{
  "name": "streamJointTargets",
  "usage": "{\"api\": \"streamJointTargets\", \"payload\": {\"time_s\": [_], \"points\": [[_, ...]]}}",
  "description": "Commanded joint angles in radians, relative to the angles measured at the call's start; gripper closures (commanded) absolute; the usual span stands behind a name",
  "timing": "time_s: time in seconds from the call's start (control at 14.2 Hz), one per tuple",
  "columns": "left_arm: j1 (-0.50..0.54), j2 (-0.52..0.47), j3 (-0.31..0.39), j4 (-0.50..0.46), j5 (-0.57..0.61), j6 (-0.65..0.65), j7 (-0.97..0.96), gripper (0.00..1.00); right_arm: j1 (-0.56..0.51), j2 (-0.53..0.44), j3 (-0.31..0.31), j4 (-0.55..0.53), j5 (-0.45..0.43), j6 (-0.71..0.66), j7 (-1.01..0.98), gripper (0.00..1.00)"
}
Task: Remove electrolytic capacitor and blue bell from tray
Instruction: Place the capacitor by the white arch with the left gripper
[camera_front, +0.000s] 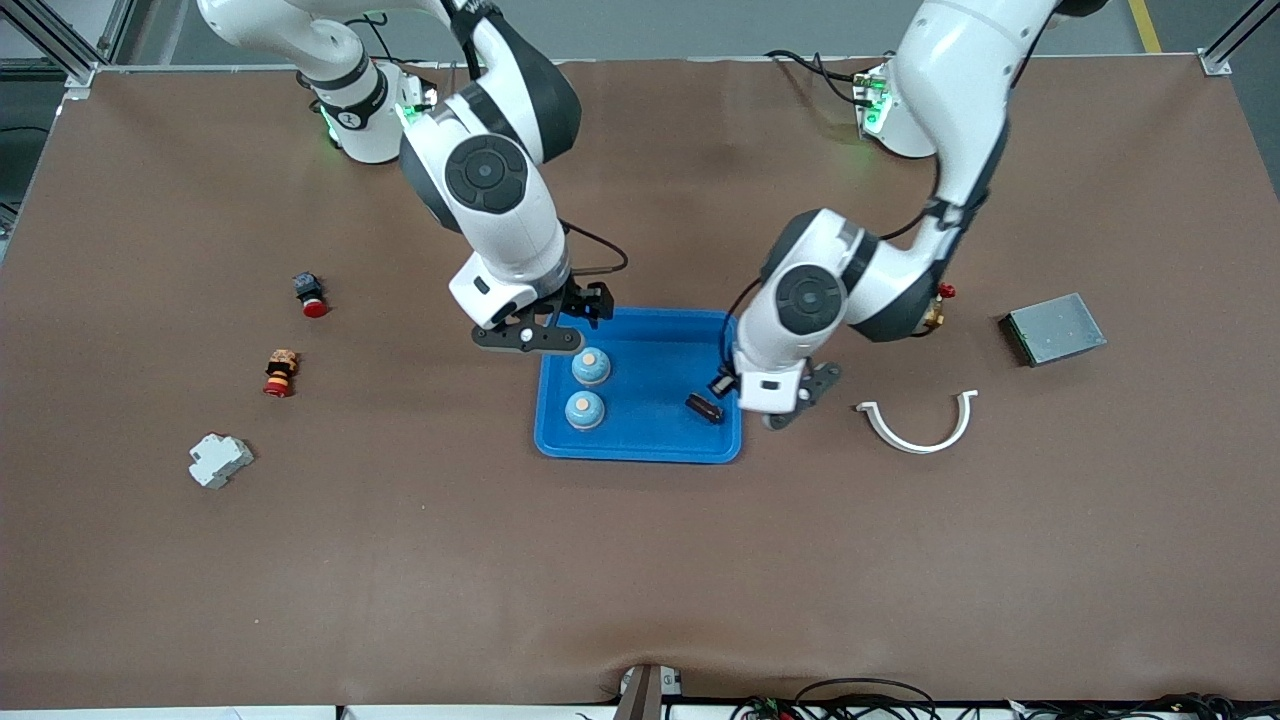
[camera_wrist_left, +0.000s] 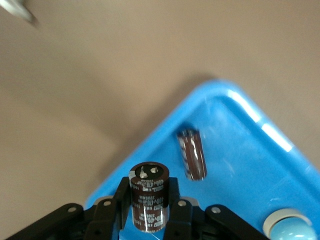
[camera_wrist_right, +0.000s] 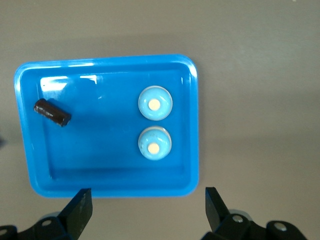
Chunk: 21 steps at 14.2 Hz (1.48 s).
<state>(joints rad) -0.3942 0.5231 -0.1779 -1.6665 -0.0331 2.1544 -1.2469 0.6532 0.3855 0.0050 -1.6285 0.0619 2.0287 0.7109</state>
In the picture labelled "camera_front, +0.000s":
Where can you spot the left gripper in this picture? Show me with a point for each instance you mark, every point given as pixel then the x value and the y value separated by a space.
pixel 722 384

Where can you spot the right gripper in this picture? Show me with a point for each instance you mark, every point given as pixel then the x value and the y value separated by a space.
pixel 572 301

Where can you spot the blue service bell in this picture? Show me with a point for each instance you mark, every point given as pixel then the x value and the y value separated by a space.
pixel 585 410
pixel 591 368

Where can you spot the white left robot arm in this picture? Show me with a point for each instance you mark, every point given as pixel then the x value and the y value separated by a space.
pixel 950 100

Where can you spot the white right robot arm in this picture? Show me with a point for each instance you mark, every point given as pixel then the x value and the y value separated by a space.
pixel 485 175

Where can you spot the blue plastic tray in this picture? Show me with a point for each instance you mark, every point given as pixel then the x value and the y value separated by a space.
pixel 650 420

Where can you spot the brown table cover mat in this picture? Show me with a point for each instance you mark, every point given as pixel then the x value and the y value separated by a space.
pixel 640 560

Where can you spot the white curved pipe clamp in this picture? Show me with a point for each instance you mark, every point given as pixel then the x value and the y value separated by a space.
pixel 915 445

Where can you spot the red emergency stop button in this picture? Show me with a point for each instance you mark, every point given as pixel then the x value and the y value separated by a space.
pixel 312 300

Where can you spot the red yellow black stacked button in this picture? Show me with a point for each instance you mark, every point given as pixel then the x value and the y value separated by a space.
pixel 281 373

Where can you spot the grey metal power supply box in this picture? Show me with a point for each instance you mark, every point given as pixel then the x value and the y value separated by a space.
pixel 1055 330

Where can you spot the white circuit breaker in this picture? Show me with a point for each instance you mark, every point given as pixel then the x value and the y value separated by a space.
pixel 220 460

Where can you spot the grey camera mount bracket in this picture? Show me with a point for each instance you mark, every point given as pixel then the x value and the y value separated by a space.
pixel 645 695

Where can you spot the aluminium frame post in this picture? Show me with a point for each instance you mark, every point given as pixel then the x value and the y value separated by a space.
pixel 1215 65
pixel 78 85

